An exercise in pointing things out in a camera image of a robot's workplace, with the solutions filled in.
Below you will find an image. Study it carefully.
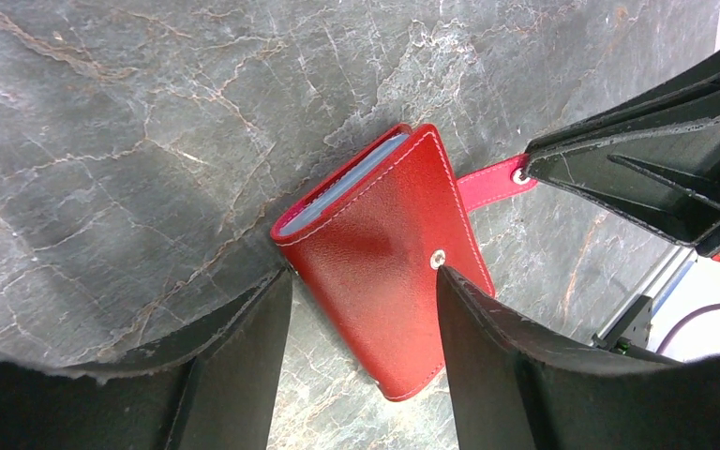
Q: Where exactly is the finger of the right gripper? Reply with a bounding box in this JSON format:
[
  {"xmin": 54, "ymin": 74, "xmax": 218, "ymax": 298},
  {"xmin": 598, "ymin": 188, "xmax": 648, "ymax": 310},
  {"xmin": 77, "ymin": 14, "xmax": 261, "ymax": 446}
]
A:
[{"xmin": 526, "ymin": 51, "xmax": 720, "ymax": 257}]

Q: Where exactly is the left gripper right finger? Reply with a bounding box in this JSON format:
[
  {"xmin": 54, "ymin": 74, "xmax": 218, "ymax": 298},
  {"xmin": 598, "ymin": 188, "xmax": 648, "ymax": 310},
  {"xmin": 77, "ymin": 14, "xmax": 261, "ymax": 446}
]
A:
[{"xmin": 436, "ymin": 266, "xmax": 720, "ymax": 449}]

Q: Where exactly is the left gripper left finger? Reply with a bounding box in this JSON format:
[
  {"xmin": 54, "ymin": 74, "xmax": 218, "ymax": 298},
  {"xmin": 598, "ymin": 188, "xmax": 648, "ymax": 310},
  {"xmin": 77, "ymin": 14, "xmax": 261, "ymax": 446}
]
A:
[{"xmin": 0, "ymin": 269, "xmax": 293, "ymax": 449}]

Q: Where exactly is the red card holder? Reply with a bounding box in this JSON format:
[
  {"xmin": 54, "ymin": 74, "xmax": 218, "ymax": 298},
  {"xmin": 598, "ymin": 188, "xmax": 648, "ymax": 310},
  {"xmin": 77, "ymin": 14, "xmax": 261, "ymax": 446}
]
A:
[{"xmin": 270, "ymin": 124, "xmax": 536, "ymax": 401}]

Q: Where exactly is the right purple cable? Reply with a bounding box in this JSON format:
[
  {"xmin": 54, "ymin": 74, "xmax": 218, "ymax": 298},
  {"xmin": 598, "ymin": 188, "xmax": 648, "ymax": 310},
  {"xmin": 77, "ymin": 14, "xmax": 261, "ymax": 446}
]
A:
[{"xmin": 654, "ymin": 302, "xmax": 720, "ymax": 356}]

